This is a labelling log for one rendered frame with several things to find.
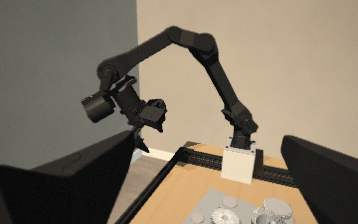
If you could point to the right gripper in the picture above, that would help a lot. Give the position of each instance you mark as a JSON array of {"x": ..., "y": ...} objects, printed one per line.
[{"x": 130, "y": 114}]

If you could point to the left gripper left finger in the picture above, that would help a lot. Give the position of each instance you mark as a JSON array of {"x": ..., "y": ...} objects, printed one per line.
[{"x": 80, "y": 188}]

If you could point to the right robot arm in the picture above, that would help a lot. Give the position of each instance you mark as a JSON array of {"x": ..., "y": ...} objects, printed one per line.
[{"x": 205, "y": 51}]

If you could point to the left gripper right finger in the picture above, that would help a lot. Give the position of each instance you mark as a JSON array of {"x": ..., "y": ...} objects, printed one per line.
[{"x": 327, "y": 179}]

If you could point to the beige round disc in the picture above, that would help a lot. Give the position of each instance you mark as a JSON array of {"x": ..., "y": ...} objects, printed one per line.
[{"x": 197, "y": 218}]

